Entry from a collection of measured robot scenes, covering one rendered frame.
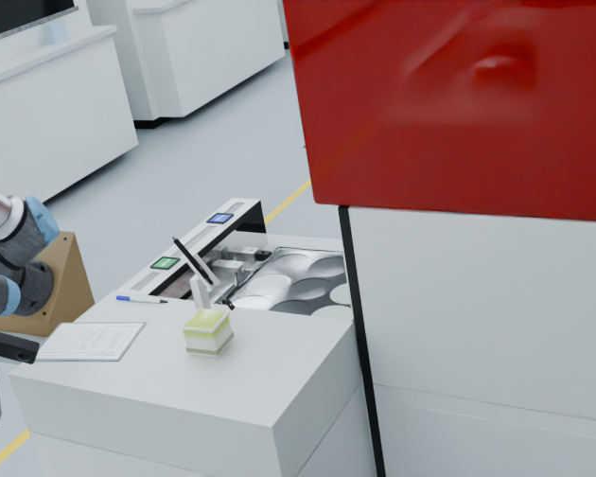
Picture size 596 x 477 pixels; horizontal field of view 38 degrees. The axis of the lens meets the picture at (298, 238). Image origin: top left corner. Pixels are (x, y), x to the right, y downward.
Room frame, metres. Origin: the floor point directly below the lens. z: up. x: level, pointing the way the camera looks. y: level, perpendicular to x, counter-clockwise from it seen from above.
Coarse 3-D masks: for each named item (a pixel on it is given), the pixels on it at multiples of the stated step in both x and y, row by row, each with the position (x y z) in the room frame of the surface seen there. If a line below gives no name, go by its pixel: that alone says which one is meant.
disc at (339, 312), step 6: (330, 306) 1.71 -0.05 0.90; (336, 306) 1.70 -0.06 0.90; (342, 306) 1.70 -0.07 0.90; (318, 312) 1.69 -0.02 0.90; (324, 312) 1.68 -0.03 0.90; (330, 312) 1.68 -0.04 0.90; (336, 312) 1.67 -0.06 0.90; (342, 312) 1.67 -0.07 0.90; (348, 312) 1.66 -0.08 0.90; (330, 318) 1.65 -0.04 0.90; (336, 318) 1.65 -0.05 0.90; (342, 318) 1.64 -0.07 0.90; (348, 318) 1.64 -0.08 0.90
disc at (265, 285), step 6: (264, 276) 1.90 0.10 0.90; (270, 276) 1.90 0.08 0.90; (276, 276) 1.89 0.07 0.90; (282, 276) 1.89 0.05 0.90; (252, 282) 1.88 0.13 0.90; (258, 282) 1.88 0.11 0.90; (264, 282) 1.87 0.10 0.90; (270, 282) 1.87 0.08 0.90; (276, 282) 1.86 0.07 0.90; (282, 282) 1.86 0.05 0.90; (288, 282) 1.85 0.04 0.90; (252, 288) 1.85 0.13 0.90; (258, 288) 1.85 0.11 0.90; (264, 288) 1.84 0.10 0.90; (270, 288) 1.84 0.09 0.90; (276, 288) 1.83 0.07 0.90; (282, 288) 1.83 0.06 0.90; (258, 294) 1.82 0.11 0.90; (264, 294) 1.81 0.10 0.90
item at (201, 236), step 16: (224, 208) 2.24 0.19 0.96; (240, 208) 2.22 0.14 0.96; (208, 224) 2.14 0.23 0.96; (224, 224) 2.13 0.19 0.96; (192, 240) 2.07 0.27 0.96; (208, 240) 2.04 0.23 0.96; (160, 256) 1.99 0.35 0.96; (176, 256) 1.99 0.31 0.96; (144, 272) 1.92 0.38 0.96; (160, 272) 1.91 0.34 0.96; (128, 288) 1.85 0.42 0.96; (144, 288) 1.83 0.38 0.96
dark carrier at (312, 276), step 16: (288, 256) 1.99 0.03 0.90; (304, 256) 1.98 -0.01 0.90; (320, 256) 1.96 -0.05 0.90; (336, 256) 1.95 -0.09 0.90; (272, 272) 1.92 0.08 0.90; (288, 272) 1.91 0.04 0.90; (304, 272) 1.89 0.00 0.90; (320, 272) 1.88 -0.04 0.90; (336, 272) 1.87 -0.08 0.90; (288, 288) 1.83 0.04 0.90; (304, 288) 1.81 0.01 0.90; (320, 288) 1.80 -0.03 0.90; (224, 304) 1.80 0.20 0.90; (240, 304) 1.79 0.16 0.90; (256, 304) 1.78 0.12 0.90; (272, 304) 1.76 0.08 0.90; (288, 304) 1.75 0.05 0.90; (304, 304) 1.74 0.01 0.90; (320, 304) 1.72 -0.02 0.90; (336, 304) 1.71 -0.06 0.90; (352, 320) 1.63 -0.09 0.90
